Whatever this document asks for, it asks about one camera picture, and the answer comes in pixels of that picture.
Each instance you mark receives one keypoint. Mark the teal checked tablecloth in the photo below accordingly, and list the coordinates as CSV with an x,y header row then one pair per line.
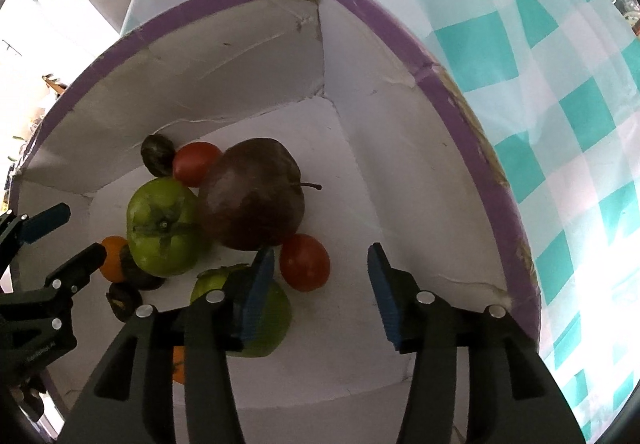
x,y
550,74

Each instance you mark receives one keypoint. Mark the orange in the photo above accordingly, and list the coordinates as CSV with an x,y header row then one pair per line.
x,y
114,260
178,366

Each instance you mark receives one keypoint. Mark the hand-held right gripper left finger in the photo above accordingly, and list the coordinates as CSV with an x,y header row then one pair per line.
x,y
255,296

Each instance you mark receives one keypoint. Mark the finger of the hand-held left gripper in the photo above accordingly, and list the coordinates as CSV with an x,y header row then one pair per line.
x,y
77,269
47,221

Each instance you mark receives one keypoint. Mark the green persimmon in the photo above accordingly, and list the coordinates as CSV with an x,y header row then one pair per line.
x,y
162,229
272,319

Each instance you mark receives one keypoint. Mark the dark mangosteen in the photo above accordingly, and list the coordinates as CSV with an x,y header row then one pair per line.
x,y
156,154
142,278
124,302

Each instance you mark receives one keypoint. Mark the person's left hand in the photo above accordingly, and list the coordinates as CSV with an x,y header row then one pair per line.
x,y
31,396

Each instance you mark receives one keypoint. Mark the purple cardboard box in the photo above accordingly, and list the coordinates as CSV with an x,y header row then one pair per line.
x,y
400,149

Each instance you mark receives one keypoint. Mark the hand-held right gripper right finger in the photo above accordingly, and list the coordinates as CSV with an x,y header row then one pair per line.
x,y
382,296

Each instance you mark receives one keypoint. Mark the red tomato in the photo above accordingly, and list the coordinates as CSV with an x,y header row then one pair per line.
x,y
194,164
306,263

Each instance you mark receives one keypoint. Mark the dark red apple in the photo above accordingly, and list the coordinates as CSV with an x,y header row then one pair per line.
x,y
252,196

